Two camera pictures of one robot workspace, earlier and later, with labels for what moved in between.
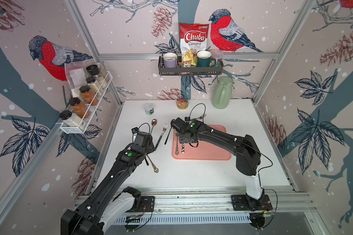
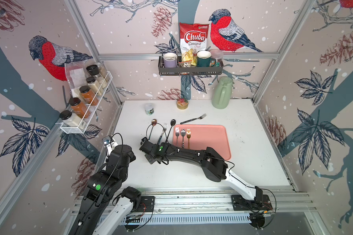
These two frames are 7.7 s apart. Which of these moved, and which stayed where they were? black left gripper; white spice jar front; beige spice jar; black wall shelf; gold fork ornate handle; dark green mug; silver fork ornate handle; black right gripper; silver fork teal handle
Moved: gold fork ornate handle; black left gripper; black right gripper
Stayed: white spice jar front; silver fork teal handle; black wall shelf; silver fork ornate handle; beige spice jar; dark green mug
